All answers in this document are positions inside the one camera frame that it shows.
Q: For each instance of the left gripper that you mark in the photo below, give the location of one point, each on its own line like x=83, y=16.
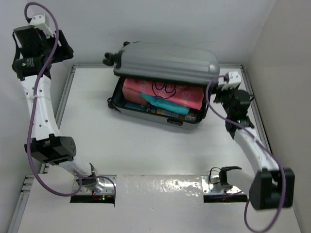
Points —
x=64, y=52

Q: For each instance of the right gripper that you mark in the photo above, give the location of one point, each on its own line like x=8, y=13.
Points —
x=220, y=91

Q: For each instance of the coral printed garment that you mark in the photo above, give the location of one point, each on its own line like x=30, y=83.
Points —
x=188, y=96

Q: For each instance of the yellow blue snack packet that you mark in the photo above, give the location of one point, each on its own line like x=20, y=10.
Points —
x=155, y=110

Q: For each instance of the turquoise shorts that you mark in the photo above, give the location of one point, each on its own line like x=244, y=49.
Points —
x=166, y=105

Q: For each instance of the grey suitcase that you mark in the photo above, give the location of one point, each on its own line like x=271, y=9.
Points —
x=162, y=63

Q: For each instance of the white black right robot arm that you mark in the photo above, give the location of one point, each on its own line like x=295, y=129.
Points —
x=272, y=187

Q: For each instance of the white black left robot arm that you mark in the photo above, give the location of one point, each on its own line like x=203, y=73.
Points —
x=36, y=51

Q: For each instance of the teal flat box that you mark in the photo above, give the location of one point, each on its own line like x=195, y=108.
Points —
x=135, y=106

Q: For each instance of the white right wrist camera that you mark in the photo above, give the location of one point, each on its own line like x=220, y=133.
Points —
x=230, y=80

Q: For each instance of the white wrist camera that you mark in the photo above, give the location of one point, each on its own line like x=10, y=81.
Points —
x=230, y=80
x=41, y=22

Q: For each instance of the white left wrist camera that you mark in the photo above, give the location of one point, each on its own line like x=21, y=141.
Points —
x=41, y=22

